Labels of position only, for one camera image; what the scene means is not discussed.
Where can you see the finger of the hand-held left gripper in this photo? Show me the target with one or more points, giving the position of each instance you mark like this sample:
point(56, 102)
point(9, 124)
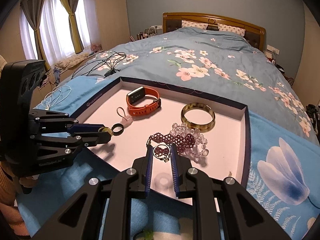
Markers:
point(97, 137)
point(85, 128)

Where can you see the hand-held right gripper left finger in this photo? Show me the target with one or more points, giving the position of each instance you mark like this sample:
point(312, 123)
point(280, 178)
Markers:
point(149, 170)

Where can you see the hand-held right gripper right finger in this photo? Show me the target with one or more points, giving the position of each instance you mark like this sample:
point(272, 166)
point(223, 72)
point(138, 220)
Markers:
point(175, 172)

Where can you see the pink heart charm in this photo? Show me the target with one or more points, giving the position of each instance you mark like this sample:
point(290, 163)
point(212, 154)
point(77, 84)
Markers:
point(126, 122)

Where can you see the amber bangle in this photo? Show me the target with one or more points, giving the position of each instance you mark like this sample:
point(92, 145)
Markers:
point(197, 128)

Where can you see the dark blue shallow box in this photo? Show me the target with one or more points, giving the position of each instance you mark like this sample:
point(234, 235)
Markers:
point(220, 150)

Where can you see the orange smartwatch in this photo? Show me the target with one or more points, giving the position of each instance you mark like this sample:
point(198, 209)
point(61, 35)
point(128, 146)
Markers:
point(140, 110)

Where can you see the person's left forearm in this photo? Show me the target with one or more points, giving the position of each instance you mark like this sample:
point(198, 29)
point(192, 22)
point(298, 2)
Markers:
point(7, 192)

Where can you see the person's left hand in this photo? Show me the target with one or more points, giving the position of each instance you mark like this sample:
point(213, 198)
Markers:
point(27, 182)

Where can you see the beige folded quilt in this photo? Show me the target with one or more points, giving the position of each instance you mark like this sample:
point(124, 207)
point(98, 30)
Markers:
point(72, 60)

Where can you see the grey and green curtain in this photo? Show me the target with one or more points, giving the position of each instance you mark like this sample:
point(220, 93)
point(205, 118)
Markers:
point(70, 10)
point(32, 30)

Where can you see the small pink fan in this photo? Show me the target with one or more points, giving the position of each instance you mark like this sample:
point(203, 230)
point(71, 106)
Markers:
point(95, 48)

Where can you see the white sheer curtain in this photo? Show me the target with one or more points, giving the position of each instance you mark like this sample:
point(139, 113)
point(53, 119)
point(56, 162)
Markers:
point(53, 30)

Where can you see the bright blue floral blanket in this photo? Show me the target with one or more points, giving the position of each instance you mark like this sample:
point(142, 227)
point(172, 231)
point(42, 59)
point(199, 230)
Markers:
point(275, 180)

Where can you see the row of cosmetic bottles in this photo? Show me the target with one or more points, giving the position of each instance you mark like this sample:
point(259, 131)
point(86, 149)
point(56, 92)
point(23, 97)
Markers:
point(145, 35)

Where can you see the beige wardrobe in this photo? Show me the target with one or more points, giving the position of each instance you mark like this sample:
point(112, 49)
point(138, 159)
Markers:
point(310, 55)
point(107, 12)

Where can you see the grey-blue floral duvet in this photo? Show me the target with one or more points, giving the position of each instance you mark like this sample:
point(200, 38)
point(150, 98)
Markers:
point(200, 45)

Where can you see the wooden headboard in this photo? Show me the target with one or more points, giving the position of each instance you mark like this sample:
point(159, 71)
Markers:
point(175, 21)

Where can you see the wooden chair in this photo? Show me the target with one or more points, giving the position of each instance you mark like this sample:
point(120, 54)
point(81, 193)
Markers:
point(290, 81)

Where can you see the pile of dark clothes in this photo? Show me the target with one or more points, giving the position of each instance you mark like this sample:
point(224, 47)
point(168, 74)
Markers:
point(313, 117)

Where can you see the red and white nightstand clutter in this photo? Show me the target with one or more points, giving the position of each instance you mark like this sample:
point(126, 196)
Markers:
point(270, 57)

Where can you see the spotted white pillow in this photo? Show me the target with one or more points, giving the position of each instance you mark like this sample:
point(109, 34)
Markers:
point(231, 29)
point(195, 25)

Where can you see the white wall socket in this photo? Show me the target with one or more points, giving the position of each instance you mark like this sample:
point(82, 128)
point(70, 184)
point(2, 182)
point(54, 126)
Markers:
point(272, 48)
point(155, 26)

